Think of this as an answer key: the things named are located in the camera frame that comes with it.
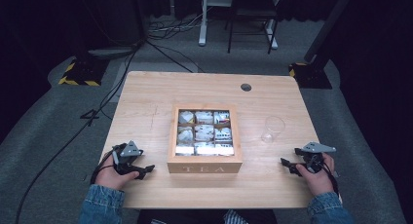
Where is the clear glass cup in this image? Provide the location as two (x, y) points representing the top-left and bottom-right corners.
(260, 115), (286, 144)

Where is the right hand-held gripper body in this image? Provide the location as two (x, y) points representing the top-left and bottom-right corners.
(294, 141), (337, 174)

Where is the black metal chair frame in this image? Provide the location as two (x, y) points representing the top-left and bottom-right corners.
(226, 0), (282, 56)

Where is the grey round floor plate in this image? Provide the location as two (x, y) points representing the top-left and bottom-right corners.
(87, 46), (136, 58)

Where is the white desk leg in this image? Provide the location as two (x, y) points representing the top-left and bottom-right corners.
(198, 0), (209, 48)
(264, 19), (280, 51)

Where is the person's left hand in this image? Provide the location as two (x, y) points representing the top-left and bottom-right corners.
(94, 158), (141, 192)

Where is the bundle of floor cables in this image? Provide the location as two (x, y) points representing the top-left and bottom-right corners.
(146, 13), (205, 42)

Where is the right hand-held gripper black cable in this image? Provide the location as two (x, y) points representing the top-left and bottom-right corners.
(319, 161), (343, 199)

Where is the person's right hand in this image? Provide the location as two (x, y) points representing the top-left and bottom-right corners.
(295, 152), (336, 197)

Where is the long black floor cable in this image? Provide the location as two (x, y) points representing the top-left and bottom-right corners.
(14, 43), (141, 224)

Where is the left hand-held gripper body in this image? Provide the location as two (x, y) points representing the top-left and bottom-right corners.
(111, 139), (144, 176)

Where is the left hand-held gripper black cable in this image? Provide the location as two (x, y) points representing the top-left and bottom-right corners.
(90, 150), (115, 186)

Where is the black stand striped base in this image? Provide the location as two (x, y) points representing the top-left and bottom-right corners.
(288, 0), (357, 90)
(57, 0), (110, 88)

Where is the group of tea bags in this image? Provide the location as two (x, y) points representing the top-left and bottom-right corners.
(175, 109), (235, 157)

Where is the hand-held gripper black cable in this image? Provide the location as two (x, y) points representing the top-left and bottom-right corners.
(90, 150), (115, 186)
(319, 161), (343, 199)

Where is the wooden tea box glass lid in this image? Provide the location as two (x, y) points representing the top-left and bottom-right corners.
(167, 103), (244, 175)

